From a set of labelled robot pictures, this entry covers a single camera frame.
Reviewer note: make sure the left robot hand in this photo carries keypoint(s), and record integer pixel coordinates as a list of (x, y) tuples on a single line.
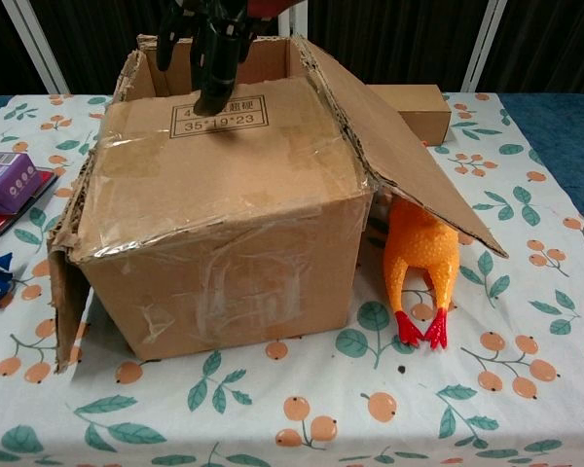
[(221, 53)]

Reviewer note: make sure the large brown cardboard box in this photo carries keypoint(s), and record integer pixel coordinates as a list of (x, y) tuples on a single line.
[(224, 272)]

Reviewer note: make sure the black pleated curtain panel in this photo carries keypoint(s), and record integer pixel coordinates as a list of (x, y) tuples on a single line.
[(555, 44), (394, 44), (102, 29), (0, 58)]

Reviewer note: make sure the small brown cardboard box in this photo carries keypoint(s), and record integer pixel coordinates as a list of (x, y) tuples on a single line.
[(423, 114)]

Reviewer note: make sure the purple product box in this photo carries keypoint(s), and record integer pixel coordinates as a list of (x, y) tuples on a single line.
[(5, 180)]

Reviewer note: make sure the yellow rubber chicken toy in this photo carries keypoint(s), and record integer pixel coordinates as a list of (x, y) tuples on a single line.
[(421, 253)]

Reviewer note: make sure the white fruit print tablecloth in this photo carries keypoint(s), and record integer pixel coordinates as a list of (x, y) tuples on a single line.
[(321, 413)]

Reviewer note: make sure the white screen frame post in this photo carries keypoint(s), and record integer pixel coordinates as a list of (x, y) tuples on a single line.
[(39, 48), (484, 44), (292, 24)]

